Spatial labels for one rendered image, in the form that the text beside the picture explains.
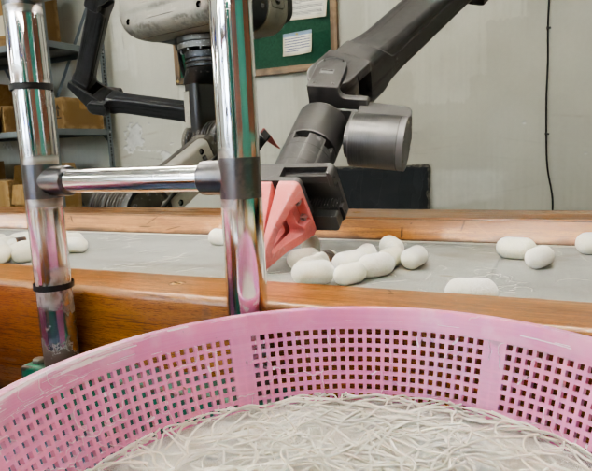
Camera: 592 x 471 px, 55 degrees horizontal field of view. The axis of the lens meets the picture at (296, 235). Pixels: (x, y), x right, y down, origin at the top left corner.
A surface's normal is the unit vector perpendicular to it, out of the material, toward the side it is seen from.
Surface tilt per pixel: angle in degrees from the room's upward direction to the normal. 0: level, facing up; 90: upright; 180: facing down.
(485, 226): 45
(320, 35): 90
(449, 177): 90
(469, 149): 91
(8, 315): 90
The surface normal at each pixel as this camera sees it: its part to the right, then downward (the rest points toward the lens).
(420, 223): -0.32, -0.58
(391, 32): -0.10, -0.63
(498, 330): -0.63, -0.12
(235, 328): 0.33, -0.13
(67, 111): 0.89, 0.04
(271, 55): -0.44, 0.16
